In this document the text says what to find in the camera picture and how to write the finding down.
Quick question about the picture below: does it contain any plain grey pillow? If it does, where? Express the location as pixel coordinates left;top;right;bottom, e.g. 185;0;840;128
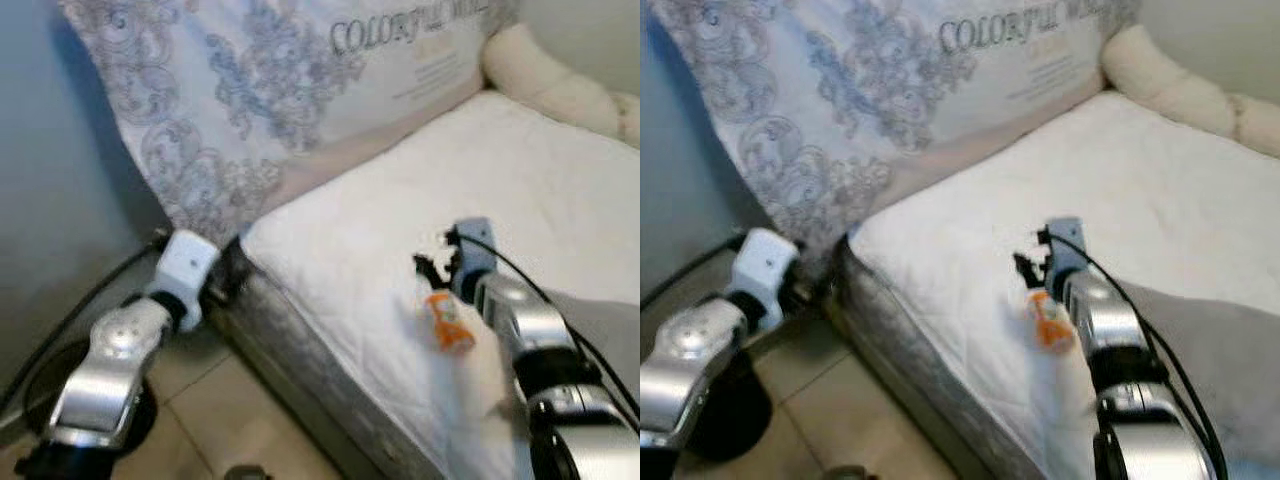
1125;280;1280;466
540;288;641;426

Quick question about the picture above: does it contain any white quilted mattress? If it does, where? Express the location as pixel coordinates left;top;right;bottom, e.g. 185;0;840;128
848;92;1280;480
240;90;641;480

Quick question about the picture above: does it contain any grey patterned bed base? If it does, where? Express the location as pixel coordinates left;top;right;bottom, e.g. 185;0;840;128
815;240;1051;480
205;245;446;480

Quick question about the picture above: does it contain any grey floral printed headboard cushion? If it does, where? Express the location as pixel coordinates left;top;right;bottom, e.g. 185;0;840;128
648;0;1141;251
58;0;521;249

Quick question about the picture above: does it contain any cream knotted long pillow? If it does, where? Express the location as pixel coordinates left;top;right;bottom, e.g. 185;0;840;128
1100;25;1280;159
482;22;641;149

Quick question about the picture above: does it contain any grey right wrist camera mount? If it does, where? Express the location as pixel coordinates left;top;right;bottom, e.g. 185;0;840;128
450;217;499;303
1045;216;1088;301

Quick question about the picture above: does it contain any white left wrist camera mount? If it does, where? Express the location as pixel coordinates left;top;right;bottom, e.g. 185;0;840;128
733;227;801;329
150;229;222;331

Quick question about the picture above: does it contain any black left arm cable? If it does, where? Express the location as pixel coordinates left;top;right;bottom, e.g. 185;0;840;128
640;235;751;311
0;232;169;401

